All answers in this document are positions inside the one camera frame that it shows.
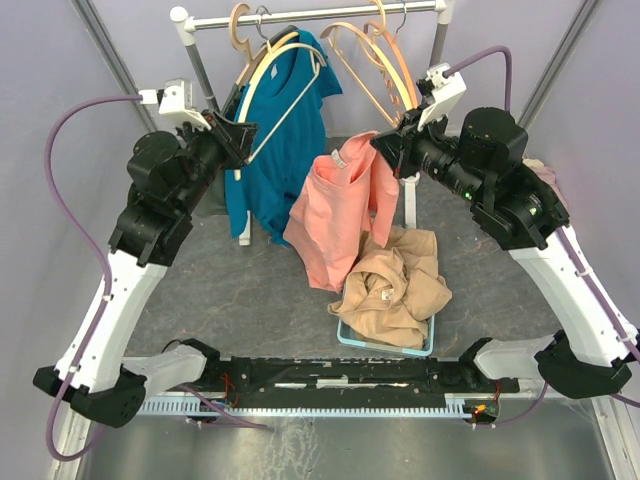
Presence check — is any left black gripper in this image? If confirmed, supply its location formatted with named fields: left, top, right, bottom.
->
left=174, top=107, right=260, bottom=215

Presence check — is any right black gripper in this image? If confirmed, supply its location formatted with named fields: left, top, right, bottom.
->
left=371, top=103, right=488, bottom=206

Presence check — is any pale peach plastic hanger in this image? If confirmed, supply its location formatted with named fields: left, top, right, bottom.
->
left=320, top=21, right=400, bottom=127

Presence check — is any pink t shirt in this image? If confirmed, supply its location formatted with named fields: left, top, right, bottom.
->
left=283, top=131, right=399, bottom=293

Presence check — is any teal blue t shirt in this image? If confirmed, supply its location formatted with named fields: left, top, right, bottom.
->
left=225, top=30, right=342, bottom=244

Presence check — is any yellow plastic hanger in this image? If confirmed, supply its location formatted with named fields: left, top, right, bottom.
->
left=248, top=29, right=300, bottom=85

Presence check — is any cream plastic hanger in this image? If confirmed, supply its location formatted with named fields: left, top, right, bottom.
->
left=236, top=29, right=342, bottom=165

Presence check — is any orange plastic hanger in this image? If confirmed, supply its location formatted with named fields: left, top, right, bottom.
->
left=363, top=1, right=418, bottom=119

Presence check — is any beige t shirt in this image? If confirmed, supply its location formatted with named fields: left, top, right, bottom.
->
left=328, top=226, right=452, bottom=349

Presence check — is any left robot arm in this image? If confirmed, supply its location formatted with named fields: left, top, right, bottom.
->
left=33, top=113, right=257, bottom=428

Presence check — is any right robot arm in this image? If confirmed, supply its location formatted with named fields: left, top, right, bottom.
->
left=370, top=107, right=639, bottom=399

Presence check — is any dark grey t shirt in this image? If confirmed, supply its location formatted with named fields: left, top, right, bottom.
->
left=194, top=84, right=244, bottom=218

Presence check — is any beige wooden hanger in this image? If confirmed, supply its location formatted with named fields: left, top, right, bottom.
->
left=228, top=2, right=269, bottom=89

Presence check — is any lilac t shirt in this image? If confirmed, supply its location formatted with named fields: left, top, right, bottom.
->
left=523, top=158, right=569, bottom=210

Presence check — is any white metal clothes rack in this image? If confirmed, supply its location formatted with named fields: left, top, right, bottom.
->
left=169, top=0, right=451, bottom=247

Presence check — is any light blue plastic basket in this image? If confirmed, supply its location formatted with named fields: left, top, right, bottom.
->
left=336, top=279, right=435, bottom=358

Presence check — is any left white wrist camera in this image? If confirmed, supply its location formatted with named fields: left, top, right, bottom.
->
left=138, top=78, right=211, bottom=131

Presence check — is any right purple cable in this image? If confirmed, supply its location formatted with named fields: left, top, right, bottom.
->
left=444, top=44, right=640, bottom=429

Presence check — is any purple cable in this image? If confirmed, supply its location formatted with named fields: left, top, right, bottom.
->
left=43, top=94, right=274, bottom=462
left=444, top=44, right=640, bottom=429

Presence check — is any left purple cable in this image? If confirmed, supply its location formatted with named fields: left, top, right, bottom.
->
left=43, top=94, right=274, bottom=462

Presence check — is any aluminium frame rail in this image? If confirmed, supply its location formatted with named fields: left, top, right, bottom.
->
left=112, top=354, right=624, bottom=399

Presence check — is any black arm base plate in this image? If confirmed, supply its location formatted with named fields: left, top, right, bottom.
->
left=163, top=355, right=521, bottom=409

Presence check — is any light blue cable duct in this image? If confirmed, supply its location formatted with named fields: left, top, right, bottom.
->
left=134, top=394, right=474, bottom=416

